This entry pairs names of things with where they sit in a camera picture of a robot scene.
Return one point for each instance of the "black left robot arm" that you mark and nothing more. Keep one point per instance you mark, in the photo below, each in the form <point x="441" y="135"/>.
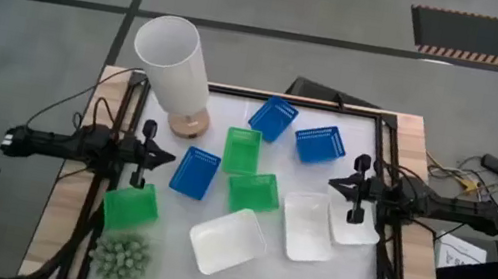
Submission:
<point x="56" y="142"/>

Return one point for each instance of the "blue plastic basket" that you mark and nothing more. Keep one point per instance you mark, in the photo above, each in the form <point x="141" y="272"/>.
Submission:
<point x="195" y="173"/>
<point x="274" y="118"/>
<point x="320" y="144"/>

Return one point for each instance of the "green plastic basket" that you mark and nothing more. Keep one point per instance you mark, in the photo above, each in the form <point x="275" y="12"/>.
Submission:
<point x="131" y="207"/>
<point x="253" y="193"/>
<point x="242" y="151"/>

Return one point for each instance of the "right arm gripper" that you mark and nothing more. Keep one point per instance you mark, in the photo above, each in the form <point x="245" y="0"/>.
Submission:
<point x="367" y="190"/>

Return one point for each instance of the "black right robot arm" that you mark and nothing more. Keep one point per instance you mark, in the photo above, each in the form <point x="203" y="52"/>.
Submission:
<point x="450" y="209"/>

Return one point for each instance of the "yellow connector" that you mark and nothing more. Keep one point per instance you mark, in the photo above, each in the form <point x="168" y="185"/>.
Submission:
<point x="469" y="186"/>

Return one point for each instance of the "white plastic basket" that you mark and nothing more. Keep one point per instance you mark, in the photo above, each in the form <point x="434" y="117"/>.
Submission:
<point x="308" y="226"/>
<point x="227" y="241"/>
<point x="357" y="235"/>

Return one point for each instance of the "black power adapter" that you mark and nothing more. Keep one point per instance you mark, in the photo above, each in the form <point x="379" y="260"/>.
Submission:
<point x="495" y="164"/>

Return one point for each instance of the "green artificial succulent plant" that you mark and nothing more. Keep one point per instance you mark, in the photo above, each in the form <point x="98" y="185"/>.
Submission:
<point x="120" y="259"/>

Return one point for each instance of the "black flat panel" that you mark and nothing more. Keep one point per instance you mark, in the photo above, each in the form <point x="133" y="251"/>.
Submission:
<point x="318" y="91"/>

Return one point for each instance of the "black aluminium table frame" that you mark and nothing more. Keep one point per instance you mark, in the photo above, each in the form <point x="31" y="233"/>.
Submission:
<point x="360" y="112"/>

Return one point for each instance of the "white shade wooden base lamp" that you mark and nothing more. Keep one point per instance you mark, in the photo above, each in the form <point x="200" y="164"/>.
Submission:
<point x="170" y="65"/>

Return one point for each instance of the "white printed paper sheet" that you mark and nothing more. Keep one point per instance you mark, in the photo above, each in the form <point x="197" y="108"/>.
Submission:
<point x="458" y="266"/>

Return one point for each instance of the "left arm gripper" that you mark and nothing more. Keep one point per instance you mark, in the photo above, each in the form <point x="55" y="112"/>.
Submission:
<point x="138" y="151"/>

